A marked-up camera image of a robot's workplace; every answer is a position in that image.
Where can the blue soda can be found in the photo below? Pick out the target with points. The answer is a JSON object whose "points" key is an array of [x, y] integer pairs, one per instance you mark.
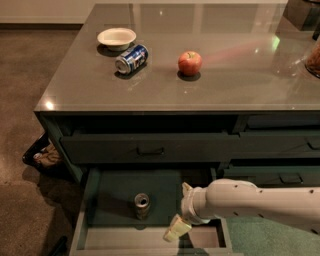
{"points": [[131, 59]]}

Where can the red apple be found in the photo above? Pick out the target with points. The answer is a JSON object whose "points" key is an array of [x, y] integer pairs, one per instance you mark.
{"points": [[189, 63]]}

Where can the closed top left drawer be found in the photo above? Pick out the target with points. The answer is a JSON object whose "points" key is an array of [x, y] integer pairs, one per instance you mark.
{"points": [[149, 148]]}

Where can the open middle drawer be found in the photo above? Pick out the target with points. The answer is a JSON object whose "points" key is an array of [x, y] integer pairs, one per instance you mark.
{"points": [[108, 226]]}

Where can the white paper bowl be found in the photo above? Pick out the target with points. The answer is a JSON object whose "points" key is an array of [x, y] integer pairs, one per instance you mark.
{"points": [[116, 39]]}

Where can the top right drawer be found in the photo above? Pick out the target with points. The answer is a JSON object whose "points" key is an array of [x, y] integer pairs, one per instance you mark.
{"points": [[277, 144]]}

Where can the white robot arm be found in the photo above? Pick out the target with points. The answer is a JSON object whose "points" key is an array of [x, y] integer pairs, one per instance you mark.
{"points": [[298, 207]]}

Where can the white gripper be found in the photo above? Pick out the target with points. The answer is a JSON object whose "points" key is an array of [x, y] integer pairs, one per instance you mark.
{"points": [[188, 204]]}

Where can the middle right drawer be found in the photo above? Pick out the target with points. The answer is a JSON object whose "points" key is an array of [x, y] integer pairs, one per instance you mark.
{"points": [[274, 176]]}

